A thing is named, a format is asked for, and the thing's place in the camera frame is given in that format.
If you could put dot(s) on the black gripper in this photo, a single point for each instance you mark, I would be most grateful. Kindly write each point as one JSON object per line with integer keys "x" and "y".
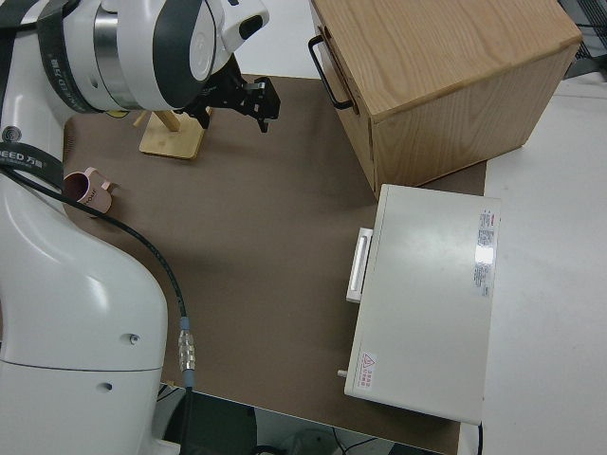
{"x": 223, "y": 90}

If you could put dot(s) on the pink mug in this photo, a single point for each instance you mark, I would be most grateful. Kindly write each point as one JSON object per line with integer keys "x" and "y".
{"x": 97, "y": 196}

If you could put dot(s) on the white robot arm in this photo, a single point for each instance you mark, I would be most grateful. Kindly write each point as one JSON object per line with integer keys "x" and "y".
{"x": 71, "y": 294}

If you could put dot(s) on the wooden mug stand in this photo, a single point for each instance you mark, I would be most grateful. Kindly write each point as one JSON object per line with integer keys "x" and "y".
{"x": 173, "y": 140}

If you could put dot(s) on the brown table mat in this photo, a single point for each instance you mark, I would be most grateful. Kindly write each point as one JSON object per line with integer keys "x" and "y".
{"x": 261, "y": 213}

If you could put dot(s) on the wooden cabinet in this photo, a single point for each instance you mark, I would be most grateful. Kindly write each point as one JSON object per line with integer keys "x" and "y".
{"x": 450, "y": 71}

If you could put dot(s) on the white toaster oven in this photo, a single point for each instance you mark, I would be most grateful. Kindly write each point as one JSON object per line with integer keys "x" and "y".
{"x": 427, "y": 308}

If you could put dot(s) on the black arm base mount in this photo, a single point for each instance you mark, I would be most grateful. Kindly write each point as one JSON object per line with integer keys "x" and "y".
{"x": 213, "y": 422}

